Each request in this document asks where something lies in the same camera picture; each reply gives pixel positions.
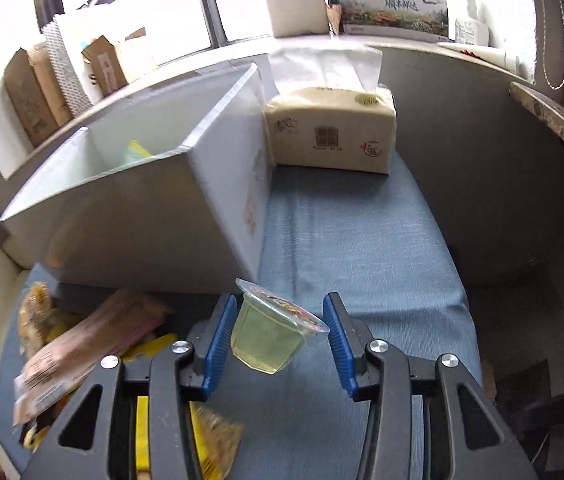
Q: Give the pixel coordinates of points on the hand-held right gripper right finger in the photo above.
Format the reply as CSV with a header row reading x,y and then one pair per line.
x,y
340,347

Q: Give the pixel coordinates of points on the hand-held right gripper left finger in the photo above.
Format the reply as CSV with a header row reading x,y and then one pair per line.
x,y
218,347

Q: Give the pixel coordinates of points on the clear yellow jelly cup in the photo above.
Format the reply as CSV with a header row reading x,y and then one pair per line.
x,y
267,340

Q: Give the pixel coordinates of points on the white storage box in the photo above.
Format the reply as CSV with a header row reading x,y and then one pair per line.
x,y
162,230

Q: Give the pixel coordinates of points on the orange snack bag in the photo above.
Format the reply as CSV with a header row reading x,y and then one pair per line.
x,y
37,317

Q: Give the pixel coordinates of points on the blue cushion mat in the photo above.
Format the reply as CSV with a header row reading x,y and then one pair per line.
x,y
361,260

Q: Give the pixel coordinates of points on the yellow orange crinkled snack packet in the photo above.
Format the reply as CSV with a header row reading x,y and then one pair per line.
x,y
217,440

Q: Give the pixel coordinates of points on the pink brown snack packet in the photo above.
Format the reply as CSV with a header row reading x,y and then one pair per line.
x,y
87,345

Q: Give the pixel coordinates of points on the yellow packet inside box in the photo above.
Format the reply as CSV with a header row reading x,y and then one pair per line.
x,y
138,152

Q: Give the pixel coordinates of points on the beige tissue pack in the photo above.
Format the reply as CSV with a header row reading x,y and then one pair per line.
x,y
329,130

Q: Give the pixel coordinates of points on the brown cardboard boxes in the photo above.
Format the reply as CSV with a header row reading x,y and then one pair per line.
x,y
32,97

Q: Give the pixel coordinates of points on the white patterned paper bag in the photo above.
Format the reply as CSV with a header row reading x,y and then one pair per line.
x,y
67,65

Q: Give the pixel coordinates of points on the open small cardboard box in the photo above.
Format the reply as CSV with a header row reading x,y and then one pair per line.
x,y
112,62

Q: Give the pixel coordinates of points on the marble shelf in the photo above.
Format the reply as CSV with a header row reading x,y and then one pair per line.
x,y
556,120

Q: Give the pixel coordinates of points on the white tube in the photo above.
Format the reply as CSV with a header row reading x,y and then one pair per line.
x,y
481,55

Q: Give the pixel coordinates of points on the landscape printed gift box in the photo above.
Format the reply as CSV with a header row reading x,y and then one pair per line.
x,y
391,12

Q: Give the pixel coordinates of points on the white pouch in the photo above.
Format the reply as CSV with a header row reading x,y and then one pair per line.
x,y
470,32

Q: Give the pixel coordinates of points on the white square box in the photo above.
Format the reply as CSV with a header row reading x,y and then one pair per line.
x,y
296,9

